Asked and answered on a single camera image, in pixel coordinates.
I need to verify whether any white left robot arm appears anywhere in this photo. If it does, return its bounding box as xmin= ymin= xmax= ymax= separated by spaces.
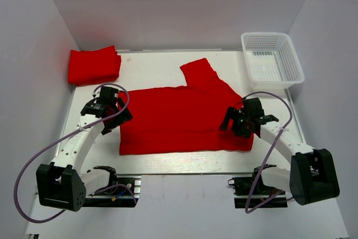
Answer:
xmin=36 ymin=83 xmax=133 ymax=212

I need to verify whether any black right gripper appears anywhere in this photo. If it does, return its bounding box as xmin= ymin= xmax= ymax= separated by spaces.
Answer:
xmin=219 ymin=106 xmax=252 ymax=138

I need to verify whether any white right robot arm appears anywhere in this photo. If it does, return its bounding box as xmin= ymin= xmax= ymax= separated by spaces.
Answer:
xmin=220 ymin=97 xmax=340 ymax=205

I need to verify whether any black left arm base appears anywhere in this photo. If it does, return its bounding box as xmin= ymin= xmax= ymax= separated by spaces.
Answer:
xmin=83 ymin=176 xmax=141 ymax=208

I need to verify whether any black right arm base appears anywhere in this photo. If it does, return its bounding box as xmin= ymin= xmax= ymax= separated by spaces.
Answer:
xmin=228 ymin=176 xmax=289 ymax=209

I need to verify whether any red t shirt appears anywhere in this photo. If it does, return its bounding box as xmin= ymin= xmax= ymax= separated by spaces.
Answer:
xmin=119 ymin=58 xmax=253 ymax=155
xmin=68 ymin=46 xmax=121 ymax=86

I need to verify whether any white plastic mesh basket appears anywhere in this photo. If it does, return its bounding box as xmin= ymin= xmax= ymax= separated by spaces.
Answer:
xmin=241 ymin=32 xmax=304 ymax=91

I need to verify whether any folded red t shirt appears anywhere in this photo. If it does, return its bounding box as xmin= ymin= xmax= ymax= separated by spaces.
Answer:
xmin=68 ymin=46 xmax=121 ymax=86

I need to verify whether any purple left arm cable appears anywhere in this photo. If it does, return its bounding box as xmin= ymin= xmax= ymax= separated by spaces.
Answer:
xmin=13 ymin=82 xmax=131 ymax=224

